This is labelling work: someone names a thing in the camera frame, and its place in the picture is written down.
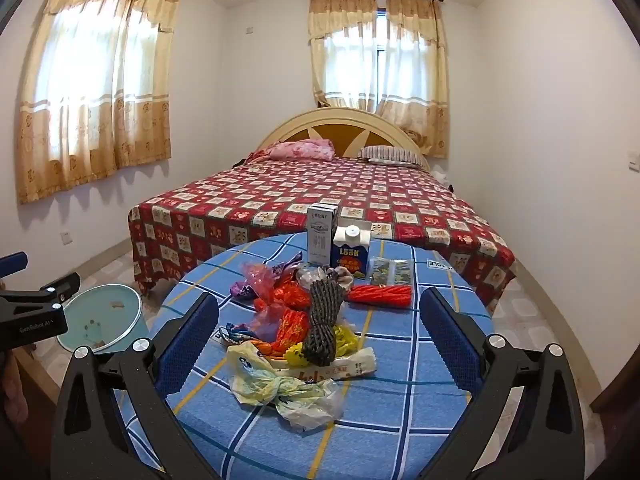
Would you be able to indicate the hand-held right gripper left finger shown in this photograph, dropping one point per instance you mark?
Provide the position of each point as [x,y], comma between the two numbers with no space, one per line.
[192,340]

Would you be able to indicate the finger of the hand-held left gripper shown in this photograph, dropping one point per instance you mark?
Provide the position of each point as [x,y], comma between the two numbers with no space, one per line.
[47,292]
[12,263]

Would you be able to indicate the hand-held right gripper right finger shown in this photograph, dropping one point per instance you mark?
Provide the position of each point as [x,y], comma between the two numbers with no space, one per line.
[450,340]

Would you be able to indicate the blue foil wrapper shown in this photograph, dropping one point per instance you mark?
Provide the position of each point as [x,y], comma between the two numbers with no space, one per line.
[235,332]

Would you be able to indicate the light blue waste bin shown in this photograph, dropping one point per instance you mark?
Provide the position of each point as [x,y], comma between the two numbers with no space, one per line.
[100,317]

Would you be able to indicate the purple foil wrapper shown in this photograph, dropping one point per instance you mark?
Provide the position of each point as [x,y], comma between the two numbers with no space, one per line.
[242,290]

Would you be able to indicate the red and orange foil wrapper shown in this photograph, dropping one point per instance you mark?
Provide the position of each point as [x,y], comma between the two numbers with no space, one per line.
[290,332]

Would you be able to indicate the yellow plastic bag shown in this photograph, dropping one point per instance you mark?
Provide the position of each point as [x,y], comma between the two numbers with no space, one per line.
[345,341]

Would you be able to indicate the white wrapper with red print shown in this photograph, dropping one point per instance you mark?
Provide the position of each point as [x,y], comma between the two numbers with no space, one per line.
[345,367]

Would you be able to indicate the orange strip packet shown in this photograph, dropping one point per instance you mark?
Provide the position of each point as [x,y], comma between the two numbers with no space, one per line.
[380,296]

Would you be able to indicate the blue plaid tablecloth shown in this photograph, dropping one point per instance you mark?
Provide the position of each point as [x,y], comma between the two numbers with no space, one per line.
[400,410]

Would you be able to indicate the pale yellow-green plastic bag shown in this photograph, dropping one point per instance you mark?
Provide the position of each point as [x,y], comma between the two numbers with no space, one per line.
[270,385]

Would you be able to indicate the pink plastic bag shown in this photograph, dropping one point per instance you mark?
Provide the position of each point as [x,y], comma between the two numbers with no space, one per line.
[260,280]

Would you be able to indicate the clear packet with green contents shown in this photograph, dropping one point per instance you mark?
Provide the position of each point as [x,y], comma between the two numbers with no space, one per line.
[390,271]

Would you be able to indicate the blue juice carton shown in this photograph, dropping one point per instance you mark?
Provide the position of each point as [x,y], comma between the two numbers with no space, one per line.
[350,255]

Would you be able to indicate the white milk carton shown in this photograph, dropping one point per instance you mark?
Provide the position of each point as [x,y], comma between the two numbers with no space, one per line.
[320,235]

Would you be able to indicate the bed with red checkered bedspread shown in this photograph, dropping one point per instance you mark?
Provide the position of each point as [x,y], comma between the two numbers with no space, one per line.
[300,195]

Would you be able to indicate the small black object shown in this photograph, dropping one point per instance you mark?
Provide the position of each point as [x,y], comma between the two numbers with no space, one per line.
[240,163]

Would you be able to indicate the striped pillow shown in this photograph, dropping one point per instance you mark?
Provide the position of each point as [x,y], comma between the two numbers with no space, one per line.
[392,156]

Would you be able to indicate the wide beige patterned curtain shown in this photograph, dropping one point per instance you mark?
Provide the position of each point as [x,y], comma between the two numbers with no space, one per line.
[95,85]

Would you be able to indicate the pink pillow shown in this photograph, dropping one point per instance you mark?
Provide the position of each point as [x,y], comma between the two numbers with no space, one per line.
[302,150]

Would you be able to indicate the cream wooden headboard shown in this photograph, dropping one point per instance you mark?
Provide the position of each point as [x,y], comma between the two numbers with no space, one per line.
[345,130]

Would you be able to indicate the narrow beige patterned curtain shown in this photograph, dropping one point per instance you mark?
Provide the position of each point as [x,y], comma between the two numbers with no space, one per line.
[415,85]

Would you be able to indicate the white light switch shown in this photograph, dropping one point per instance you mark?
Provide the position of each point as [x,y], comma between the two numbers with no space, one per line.
[635,159]

